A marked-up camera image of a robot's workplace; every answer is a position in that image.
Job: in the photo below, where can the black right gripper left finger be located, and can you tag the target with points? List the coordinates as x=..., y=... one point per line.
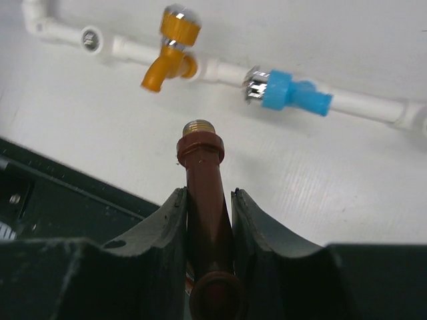
x=138, y=275

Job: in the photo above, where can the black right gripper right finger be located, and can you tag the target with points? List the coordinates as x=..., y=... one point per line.
x=289, y=277

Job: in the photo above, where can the brown water faucet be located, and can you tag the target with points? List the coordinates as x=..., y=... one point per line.
x=217, y=293

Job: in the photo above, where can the white PVC pipe frame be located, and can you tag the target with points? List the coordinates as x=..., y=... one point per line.
x=407, y=115

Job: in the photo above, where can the blue water faucet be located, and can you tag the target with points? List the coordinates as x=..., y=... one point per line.
x=277, y=90

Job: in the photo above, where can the orange water faucet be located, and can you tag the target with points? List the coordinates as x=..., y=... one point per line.
x=179, y=29

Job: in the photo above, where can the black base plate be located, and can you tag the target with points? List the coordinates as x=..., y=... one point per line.
x=41, y=198

